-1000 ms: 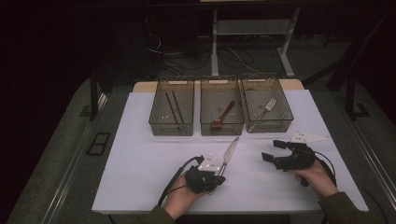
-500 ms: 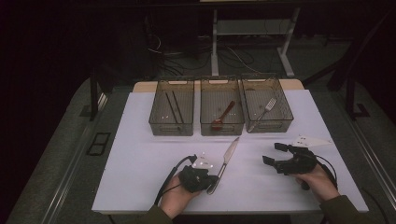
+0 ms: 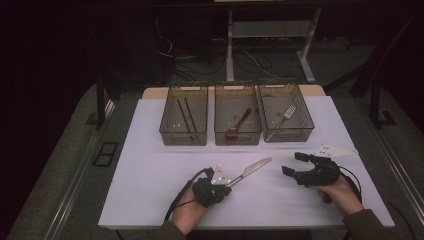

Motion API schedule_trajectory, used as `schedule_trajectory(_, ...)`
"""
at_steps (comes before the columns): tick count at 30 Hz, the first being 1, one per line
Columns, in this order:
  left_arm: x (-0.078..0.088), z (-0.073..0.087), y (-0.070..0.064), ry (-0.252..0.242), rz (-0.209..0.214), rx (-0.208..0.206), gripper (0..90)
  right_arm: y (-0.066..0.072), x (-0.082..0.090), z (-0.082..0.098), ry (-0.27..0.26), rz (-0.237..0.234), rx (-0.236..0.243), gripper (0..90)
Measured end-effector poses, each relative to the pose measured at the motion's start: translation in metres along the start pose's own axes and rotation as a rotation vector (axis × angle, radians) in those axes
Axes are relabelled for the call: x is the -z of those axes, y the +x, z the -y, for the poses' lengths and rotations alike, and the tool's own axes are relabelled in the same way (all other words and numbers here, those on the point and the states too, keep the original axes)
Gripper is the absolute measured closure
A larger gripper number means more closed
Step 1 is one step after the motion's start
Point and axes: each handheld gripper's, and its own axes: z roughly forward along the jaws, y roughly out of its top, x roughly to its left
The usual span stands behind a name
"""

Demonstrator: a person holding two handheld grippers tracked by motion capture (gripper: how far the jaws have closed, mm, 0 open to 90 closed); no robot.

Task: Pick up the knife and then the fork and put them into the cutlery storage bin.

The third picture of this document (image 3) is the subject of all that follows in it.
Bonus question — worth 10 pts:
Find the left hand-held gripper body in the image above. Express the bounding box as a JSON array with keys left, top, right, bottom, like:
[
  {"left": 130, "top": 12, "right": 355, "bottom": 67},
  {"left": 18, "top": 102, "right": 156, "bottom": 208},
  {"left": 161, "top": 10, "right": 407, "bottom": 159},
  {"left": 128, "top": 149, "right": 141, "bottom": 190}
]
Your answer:
[{"left": 192, "top": 163, "right": 233, "bottom": 208}]

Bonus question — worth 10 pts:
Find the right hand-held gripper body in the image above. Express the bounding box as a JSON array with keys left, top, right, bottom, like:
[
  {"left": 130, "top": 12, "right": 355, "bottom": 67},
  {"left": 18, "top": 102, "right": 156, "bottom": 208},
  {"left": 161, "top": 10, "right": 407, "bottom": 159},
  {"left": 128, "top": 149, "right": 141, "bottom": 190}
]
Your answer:
[{"left": 294, "top": 144, "right": 359, "bottom": 187}]

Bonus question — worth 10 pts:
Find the silver metal knife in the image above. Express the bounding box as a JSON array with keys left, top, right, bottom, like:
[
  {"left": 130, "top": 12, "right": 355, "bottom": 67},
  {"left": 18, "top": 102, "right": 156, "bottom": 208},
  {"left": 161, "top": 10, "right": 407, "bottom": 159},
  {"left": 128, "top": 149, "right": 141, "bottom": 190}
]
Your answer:
[{"left": 226, "top": 156, "right": 273, "bottom": 188}]

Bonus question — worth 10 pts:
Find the silver metal fork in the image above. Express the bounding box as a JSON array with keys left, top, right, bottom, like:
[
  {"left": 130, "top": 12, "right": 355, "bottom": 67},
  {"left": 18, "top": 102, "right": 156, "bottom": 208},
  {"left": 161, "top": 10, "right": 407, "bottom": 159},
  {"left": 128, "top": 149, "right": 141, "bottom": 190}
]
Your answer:
[{"left": 264, "top": 104, "right": 298, "bottom": 143}]

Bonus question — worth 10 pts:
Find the clear brown plastic basket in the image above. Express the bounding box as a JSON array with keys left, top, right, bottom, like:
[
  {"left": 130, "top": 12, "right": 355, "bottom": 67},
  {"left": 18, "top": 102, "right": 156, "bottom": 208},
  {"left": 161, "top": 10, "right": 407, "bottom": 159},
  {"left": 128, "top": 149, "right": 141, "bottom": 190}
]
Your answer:
[
  {"left": 258, "top": 79, "right": 315, "bottom": 144},
  {"left": 159, "top": 83, "right": 209, "bottom": 147},
  {"left": 213, "top": 81, "right": 263, "bottom": 147}
]

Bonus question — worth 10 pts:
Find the brown wooden spoon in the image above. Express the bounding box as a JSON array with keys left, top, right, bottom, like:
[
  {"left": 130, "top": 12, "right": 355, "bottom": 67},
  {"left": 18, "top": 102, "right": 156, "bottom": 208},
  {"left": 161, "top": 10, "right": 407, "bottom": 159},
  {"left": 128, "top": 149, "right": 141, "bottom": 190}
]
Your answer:
[{"left": 225, "top": 107, "right": 253, "bottom": 141}]

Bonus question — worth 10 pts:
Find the black chopstick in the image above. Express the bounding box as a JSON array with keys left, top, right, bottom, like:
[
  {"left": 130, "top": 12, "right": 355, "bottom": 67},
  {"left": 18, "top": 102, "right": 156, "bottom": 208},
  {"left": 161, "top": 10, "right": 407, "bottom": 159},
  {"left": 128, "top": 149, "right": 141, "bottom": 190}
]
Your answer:
[
  {"left": 183, "top": 97, "right": 198, "bottom": 140},
  {"left": 176, "top": 98, "right": 192, "bottom": 134}
]

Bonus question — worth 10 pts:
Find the person's left hand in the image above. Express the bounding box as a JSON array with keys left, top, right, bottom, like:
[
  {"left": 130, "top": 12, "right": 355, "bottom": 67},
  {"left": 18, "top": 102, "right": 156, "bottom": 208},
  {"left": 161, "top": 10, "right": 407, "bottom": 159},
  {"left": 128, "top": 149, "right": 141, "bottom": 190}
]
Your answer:
[{"left": 171, "top": 186, "right": 208, "bottom": 236}]

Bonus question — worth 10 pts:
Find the person's right hand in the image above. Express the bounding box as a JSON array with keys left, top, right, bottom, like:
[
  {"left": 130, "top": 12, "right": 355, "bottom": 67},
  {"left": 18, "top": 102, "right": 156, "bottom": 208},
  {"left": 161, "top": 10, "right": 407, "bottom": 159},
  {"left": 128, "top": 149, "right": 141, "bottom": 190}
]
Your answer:
[{"left": 313, "top": 176, "right": 366, "bottom": 218}]

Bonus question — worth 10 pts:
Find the white table cover sheet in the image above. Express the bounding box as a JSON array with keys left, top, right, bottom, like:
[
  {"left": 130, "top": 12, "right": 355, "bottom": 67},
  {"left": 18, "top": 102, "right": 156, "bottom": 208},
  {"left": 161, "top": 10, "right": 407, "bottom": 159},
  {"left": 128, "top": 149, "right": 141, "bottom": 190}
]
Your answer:
[{"left": 97, "top": 95, "right": 396, "bottom": 231}]

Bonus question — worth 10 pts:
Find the black metal stand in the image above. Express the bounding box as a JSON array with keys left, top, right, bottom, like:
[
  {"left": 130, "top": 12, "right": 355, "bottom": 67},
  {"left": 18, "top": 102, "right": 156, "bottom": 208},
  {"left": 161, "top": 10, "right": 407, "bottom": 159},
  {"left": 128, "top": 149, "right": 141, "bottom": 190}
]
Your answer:
[{"left": 323, "top": 9, "right": 424, "bottom": 130}]

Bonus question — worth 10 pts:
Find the white metal stand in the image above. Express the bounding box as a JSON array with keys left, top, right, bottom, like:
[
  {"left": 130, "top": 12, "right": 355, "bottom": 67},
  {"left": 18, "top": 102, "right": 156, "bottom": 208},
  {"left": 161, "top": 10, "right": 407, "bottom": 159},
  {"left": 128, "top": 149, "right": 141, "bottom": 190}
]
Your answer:
[{"left": 225, "top": 8, "right": 323, "bottom": 84}]

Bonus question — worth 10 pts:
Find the right hand-held gripper cable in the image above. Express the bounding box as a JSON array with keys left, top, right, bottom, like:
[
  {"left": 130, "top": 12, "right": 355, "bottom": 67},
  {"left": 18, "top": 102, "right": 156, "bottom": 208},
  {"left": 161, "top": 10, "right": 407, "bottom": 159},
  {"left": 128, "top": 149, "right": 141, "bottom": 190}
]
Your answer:
[{"left": 338, "top": 164, "right": 364, "bottom": 205}]

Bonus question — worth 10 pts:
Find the metal floor rail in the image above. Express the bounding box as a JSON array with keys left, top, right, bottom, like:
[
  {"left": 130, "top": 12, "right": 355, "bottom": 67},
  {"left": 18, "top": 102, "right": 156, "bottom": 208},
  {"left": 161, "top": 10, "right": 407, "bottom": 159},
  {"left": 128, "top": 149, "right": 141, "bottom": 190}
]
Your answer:
[
  {"left": 43, "top": 99, "right": 117, "bottom": 240},
  {"left": 358, "top": 99, "right": 424, "bottom": 216}
]

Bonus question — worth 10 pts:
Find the black floor cable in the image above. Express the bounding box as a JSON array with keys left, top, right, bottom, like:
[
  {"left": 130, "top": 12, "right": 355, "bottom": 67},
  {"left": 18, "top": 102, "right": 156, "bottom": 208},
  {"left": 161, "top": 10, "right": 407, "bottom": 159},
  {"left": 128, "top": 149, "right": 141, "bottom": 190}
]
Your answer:
[{"left": 385, "top": 199, "right": 418, "bottom": 240}]

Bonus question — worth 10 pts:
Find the black floor socket frame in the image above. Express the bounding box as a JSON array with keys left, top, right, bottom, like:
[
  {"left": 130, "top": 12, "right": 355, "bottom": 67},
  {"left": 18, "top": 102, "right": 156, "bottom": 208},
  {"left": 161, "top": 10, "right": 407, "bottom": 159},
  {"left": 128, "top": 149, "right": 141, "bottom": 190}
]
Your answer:
[{"left": 92, "top": 141, "right": 120, "bottom": 168}]

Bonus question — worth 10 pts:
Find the tangle of floor cables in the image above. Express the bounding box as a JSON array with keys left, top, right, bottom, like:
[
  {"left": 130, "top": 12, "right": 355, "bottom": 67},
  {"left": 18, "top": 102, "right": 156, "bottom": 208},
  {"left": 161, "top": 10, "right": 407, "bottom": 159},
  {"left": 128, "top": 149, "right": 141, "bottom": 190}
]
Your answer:
[{"left": 155, "top": 33, "right": 282, "bottom": 82}]

